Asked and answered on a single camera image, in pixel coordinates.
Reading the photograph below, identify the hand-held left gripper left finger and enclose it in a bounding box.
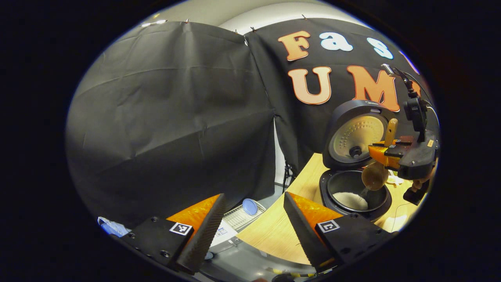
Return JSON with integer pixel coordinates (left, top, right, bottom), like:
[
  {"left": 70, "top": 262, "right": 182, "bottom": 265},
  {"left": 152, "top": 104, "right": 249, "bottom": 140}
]
[{"left": 117, "top": 193, "right": 227, "bottom": 275}]

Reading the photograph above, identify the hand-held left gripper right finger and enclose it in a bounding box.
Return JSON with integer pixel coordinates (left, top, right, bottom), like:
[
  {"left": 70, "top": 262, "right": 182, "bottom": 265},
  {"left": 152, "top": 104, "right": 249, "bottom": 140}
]
[{"left": 283, "top": 191, "right": 396, "bottom": 273}]

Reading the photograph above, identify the wooden spoon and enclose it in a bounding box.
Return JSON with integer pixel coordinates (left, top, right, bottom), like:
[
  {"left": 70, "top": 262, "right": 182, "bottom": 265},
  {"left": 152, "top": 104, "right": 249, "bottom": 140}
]
[{"left": 361, "top": 118, "right": 399, "bottom": 191}]

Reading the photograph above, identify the dark grey rice cooker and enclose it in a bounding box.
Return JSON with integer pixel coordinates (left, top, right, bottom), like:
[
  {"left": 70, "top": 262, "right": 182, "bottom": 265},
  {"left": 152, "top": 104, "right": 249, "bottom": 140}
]
[{"left": 319, "top": 99, "right": 400, "bottom": 222}]

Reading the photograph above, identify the white rice heap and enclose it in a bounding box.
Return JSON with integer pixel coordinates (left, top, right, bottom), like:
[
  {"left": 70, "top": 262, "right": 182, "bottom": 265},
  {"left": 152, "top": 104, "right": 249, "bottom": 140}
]
[{"left": 333, "top": 192, "right": 369, "bottom": 211}]

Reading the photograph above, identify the white printed paper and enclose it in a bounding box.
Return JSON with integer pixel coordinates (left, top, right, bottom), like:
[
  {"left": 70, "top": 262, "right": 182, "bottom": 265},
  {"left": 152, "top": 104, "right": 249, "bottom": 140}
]
[{"left": 209, "top": 219, "right": 238, "bottom": 248}]

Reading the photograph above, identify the black tripod stand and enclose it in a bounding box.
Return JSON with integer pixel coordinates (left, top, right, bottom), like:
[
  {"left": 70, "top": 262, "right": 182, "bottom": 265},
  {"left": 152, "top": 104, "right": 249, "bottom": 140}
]
[{"left": 283, "top": 161, "right": 295, "bottom": 193}]

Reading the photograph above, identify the blue plastic bag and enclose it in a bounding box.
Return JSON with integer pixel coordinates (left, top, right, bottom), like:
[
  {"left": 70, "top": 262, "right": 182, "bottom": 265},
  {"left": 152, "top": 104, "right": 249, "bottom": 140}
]
[{"left": 97, "top": 217, "right": 132, "bottom": 237}]

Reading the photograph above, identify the black backdrop cloth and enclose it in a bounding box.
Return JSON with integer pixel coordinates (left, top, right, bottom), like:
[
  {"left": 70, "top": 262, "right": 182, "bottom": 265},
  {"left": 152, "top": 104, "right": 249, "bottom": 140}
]
[{"left": 66, "top": 18, "right": 435, "bottom": 228}]

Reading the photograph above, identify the white wire rack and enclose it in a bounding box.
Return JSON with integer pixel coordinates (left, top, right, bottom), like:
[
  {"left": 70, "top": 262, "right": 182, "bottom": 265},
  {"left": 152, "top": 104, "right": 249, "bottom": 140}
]
[{"left": 223, "top": 200, "right": 267, "bottom": 231}]

